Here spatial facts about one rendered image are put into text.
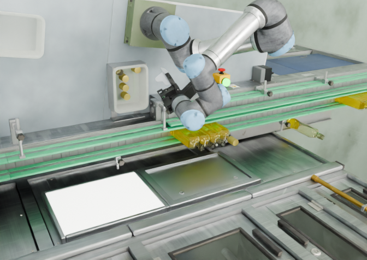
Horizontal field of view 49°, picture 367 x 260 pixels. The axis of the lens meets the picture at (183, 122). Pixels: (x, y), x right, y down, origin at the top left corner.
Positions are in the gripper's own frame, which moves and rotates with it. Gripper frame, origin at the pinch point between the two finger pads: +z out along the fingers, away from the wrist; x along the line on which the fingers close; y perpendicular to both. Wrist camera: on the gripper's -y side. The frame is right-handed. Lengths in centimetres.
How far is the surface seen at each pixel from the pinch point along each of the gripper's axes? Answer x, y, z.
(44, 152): 3, 59, 3
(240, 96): 39, -33, 22
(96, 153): 20.4, 42.8, 10.0
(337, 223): 64, -31, -54
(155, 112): 21.9, 10.0, 19.4
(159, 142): 33.7, 15.3, 12.5
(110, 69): -5.9, 18.9, 26.3
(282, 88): 53, -60, 29
